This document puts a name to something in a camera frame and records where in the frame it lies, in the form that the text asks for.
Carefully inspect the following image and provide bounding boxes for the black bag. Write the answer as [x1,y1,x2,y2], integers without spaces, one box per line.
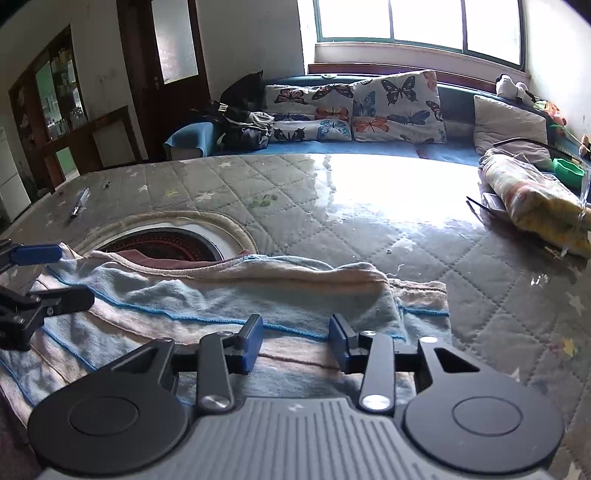
[219,71,265,112]

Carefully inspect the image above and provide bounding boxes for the folded floral cloth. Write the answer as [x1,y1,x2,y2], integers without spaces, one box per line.
[478,152,591,259]

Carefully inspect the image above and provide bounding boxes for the white refrigerator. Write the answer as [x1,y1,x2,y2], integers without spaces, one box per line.
[0,127,31,222]

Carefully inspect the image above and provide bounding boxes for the blue sofa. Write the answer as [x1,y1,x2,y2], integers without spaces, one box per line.
[164,74,591,176]

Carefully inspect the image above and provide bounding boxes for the white plush toy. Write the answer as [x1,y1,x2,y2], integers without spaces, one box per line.
[496,74,532,100]

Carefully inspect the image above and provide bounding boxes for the large butterfly print pillow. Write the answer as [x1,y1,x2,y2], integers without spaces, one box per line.
[352,70,448,144]

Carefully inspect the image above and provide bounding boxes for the dark wooden door frosted glass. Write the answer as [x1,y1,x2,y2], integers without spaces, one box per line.
[117,0,218,162]

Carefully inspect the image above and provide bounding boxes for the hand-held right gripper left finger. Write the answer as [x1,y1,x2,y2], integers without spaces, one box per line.
[111,315,265,414]

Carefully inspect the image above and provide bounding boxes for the blue pink striped towel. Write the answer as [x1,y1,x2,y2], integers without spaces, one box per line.
[0,244,453,416]

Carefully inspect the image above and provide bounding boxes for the long butterfly print pillow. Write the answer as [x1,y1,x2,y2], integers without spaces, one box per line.
[265,83,356,117]
[270,119,354,143]

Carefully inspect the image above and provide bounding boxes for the green bowl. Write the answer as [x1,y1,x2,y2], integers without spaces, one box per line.
[553,158,589,188]

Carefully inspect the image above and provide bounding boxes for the pen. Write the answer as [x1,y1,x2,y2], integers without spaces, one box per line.
[69,187,91,220]

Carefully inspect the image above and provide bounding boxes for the grey quilted star table cover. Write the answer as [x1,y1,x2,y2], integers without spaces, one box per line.
[0,152,591,480]

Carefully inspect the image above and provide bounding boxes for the pile of dark clothes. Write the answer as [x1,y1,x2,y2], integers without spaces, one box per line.
[191,104,275,151]

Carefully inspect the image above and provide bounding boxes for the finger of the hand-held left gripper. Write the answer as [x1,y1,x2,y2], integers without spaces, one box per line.
[0,286,96,352]
[0,239,64,274]

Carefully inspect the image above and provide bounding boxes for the large window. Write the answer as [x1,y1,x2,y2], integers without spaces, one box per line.
[314,0,527,70]

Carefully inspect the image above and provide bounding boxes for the colourful toys pile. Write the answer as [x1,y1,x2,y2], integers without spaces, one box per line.
[531,99,591,158]

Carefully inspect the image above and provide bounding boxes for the dark wooden glass cabinet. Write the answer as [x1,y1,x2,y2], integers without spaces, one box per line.
[9,25,139,190]

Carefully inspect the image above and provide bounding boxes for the black curved rod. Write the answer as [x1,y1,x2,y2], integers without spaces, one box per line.
[493,137,555,152]

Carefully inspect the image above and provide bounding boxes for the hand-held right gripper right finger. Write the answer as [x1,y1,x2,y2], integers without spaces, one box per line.
[329,314,481,414]

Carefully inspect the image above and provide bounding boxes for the grey pillow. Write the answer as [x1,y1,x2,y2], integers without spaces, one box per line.
[473,95,552,160]

